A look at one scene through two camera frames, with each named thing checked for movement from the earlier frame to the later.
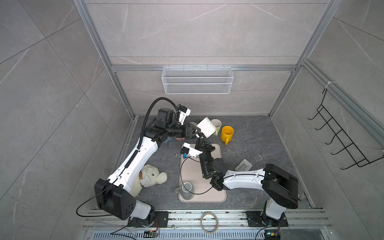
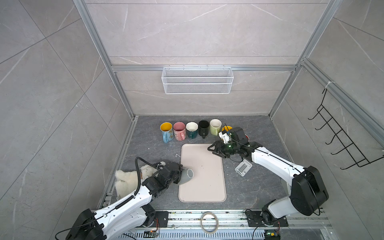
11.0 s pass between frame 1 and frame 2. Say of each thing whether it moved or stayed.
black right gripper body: moved
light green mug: stayed
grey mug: moved
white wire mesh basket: stayed
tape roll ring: stayed
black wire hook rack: stayed
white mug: moved
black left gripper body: moved
